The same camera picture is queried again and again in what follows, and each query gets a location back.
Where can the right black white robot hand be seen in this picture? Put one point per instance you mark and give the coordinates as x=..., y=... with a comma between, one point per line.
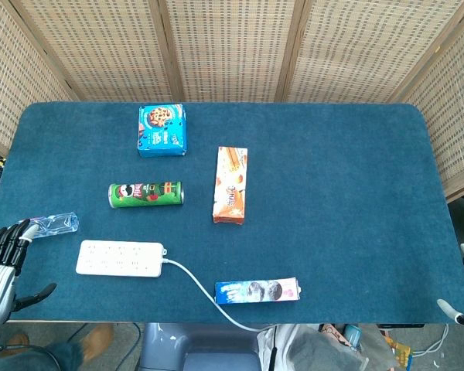
x=454, y=311

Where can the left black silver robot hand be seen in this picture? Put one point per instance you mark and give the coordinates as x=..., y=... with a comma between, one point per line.
x=2, y=266

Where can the white power strip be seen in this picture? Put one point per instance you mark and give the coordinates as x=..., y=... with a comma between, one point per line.
x=120, y=258

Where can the clear plastic water bottle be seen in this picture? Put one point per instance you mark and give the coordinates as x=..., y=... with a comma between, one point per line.
x=56, y=224

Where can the brown shoe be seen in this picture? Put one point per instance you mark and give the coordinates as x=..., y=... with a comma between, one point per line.
x=98, y=338

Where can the green chips can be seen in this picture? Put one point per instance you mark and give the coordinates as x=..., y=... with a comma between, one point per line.
x=146, y=195

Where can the blue felt table mat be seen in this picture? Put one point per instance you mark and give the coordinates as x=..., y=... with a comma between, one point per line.
x=313, y=193

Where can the blue pink cookie box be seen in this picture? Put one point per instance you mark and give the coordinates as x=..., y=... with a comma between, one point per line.
x=257, y=290

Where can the orange biscuit box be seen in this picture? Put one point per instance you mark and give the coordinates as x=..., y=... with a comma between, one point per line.
x=230, y=185

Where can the woven bamboo folding screen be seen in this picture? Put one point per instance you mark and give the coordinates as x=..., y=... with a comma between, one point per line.
x=232, y=46

